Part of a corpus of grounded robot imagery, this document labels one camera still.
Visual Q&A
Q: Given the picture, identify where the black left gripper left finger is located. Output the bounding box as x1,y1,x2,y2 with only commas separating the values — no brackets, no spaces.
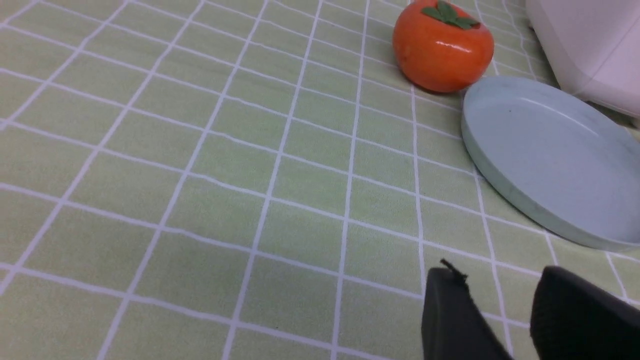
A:
421,259,513,360

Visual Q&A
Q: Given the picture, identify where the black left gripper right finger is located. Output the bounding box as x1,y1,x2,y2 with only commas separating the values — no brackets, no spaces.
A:
530,265,640,360

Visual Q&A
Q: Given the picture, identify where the light blue plate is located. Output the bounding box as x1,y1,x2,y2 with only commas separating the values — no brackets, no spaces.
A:
461,76,640,253

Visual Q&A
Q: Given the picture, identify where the white toaster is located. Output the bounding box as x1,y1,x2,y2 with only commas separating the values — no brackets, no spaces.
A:
525,0,640,119

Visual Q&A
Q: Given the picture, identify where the orange toy persimmon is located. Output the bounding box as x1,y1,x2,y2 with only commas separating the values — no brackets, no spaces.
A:
391,0,495,93

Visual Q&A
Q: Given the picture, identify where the green checkered tablecloth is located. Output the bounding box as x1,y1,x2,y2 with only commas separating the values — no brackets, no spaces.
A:
0,0,639,360

